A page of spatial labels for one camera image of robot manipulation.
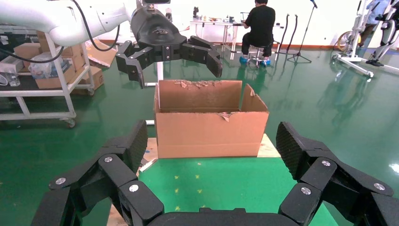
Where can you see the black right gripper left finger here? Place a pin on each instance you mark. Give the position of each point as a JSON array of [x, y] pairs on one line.
[[93, 187]]

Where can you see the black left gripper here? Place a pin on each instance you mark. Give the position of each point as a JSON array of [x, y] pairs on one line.
[[157, 34]]

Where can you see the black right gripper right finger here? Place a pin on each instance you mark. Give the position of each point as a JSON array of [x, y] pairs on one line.
[[336, 187]]

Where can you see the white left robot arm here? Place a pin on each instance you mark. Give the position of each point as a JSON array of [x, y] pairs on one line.
[[62, 28]]

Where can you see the flattened cardboard sheet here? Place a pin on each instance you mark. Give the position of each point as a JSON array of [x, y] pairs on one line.
[[102, 57]]

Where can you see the brown cardboard box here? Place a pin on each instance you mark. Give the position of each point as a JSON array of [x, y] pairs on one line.
[[74, 57], [53, 82], [95, 78], [27, 51]]

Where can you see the large open cardboard carton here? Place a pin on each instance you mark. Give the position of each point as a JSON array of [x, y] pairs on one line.
[[202, 131]]

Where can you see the small white box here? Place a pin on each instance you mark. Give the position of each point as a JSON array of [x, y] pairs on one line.
[[11, 64]]

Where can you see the small black tabletop device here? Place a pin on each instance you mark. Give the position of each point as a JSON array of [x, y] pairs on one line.
[[196, 12]]

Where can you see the white work table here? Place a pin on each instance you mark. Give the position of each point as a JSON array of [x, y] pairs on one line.
[[218, 23]]

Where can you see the chrome swivel stool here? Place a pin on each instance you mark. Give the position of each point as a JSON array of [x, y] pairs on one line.
[[258, 48]]

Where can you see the person in black clothes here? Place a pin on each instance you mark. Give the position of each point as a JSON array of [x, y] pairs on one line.
[[259, 21]]

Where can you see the green table cloth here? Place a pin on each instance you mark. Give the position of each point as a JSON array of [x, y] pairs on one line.
[[233, 184]]

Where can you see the white wheeled cart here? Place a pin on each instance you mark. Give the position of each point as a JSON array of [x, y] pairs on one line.
[[31, 93]]

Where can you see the clear plastic bag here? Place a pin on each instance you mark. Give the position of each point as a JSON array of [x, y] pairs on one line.
[[43, 67]]

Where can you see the black microphone stand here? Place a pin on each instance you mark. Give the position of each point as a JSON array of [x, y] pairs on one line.
[[298, 56]]

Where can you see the clear plastic container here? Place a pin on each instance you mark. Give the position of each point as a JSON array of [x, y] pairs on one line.
[[13, 79]]

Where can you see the black white legged robot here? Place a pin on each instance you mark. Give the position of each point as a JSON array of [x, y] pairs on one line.
[[388, 34]]

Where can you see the person in blue shirt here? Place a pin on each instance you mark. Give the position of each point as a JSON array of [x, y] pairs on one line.
[[374, 9]]

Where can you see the white metal floor frame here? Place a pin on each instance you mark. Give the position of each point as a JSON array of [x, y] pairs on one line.
[[160, 73]]

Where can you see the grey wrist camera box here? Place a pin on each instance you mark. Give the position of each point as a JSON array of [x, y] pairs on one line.
[[156, 1]]

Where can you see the white wheeled stand frame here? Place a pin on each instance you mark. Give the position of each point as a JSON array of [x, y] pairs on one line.
[[358, 25]]

